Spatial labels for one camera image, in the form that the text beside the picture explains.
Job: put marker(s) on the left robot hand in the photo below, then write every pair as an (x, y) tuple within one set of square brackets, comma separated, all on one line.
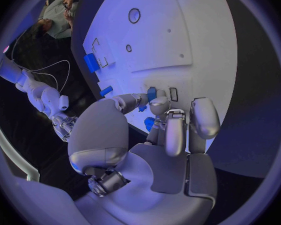
[(154, 172)]

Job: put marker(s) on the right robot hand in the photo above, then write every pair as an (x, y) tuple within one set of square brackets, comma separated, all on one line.
[(64, 125)]

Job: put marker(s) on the blue plug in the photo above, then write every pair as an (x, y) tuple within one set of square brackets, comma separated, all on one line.
[(151, 94)]

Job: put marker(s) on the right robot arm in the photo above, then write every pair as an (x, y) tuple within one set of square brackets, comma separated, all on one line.
[(40, 93)]

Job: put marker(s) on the white task board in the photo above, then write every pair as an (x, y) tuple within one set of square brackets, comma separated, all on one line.
[(159, 41)]

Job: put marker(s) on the blue gear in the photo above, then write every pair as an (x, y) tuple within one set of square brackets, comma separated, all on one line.
[(149, 123)]

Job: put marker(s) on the small blue peg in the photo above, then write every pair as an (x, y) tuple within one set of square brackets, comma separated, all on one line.
[(142, 109)]

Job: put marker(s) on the blue block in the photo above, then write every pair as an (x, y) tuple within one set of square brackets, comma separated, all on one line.
[(91, 62)]

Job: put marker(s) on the person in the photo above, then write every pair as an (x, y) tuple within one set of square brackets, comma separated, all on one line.
[(57, 20)]

